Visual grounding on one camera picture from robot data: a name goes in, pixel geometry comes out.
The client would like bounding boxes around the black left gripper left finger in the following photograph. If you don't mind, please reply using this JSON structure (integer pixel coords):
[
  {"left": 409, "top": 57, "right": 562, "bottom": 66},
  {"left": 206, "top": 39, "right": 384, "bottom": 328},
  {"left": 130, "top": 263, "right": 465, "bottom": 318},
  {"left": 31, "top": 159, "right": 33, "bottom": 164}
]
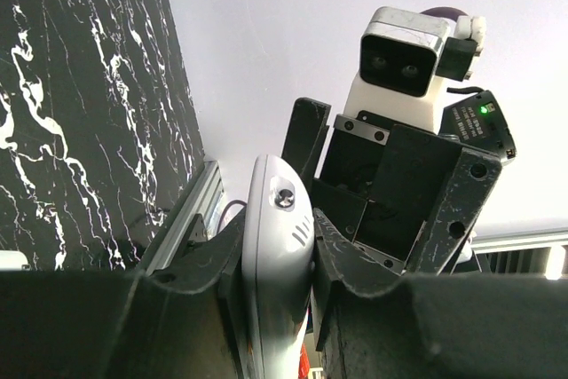
[{"left": 1, "top": 214, "right": 248, "bottom": 378}]

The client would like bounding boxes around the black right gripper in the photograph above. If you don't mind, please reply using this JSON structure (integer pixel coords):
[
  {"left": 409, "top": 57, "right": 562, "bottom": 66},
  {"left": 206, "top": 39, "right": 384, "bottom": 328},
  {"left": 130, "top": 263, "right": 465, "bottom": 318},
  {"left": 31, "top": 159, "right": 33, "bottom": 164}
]
[{"left": 281, "top": 98, "right": 502, "bottom": 274}]

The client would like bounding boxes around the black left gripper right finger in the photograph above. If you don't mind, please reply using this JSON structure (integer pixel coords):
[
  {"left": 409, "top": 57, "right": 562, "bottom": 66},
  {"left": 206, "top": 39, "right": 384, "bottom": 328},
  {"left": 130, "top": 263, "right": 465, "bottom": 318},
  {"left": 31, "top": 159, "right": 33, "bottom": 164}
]
[{"left": 312, "top": 210, "right": 567, "bottom": 378}]

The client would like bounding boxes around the white remote control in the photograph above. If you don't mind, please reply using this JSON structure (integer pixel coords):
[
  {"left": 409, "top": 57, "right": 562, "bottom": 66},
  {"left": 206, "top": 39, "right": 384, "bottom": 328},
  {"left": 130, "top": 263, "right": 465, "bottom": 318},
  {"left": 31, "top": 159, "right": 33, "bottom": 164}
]
[{"left": 241, "top": 154, "right": 315, "bottom": 378}]

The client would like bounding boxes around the white battery cover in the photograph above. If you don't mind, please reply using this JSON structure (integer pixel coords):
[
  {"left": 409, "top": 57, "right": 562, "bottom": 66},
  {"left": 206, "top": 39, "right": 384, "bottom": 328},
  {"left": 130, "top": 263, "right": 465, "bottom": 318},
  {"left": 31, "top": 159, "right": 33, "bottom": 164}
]
[{"left": 0, "top": 250, "right": 31, "bottom": 272}]

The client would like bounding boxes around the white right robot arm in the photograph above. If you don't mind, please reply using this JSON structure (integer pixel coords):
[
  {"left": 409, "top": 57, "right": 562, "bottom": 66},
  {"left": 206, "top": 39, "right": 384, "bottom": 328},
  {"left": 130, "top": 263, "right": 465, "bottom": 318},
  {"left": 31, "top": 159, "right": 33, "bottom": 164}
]
[{"left": 282, "top": 87, "right": 517, "bottom": 275}]

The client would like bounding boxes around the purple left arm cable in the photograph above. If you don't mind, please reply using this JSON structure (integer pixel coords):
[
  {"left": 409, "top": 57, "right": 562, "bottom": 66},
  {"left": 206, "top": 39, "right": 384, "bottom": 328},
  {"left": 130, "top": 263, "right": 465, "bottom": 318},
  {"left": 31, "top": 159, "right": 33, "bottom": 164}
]
[{"left": 215, "top": 199, "right": 248, "bottom": 236}]

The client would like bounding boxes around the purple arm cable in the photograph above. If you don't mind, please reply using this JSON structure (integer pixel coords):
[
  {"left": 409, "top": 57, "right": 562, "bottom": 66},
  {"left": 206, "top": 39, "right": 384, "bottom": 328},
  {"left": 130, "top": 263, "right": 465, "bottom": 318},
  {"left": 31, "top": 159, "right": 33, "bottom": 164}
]
[
  {"left": 419, "top": 5, "right": 471, "bottom": 20},
  {"left": 215, "top": 199, "right": 248, "bottom": 236}
]

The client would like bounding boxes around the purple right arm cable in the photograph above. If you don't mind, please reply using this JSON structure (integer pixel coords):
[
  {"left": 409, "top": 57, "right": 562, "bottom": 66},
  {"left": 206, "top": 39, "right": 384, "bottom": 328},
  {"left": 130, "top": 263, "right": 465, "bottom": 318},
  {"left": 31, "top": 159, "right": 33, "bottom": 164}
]
[{"left": 419, "top": 5, "right": 471, "bottom": 20}]

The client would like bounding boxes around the aluminium front rail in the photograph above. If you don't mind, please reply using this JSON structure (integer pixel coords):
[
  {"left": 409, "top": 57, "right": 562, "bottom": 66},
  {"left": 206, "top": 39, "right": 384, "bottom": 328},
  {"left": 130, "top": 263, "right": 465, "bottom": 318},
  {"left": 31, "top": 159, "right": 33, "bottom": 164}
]
[{"left": 472, "top": 227, "right": 567, "bottom": 280}]

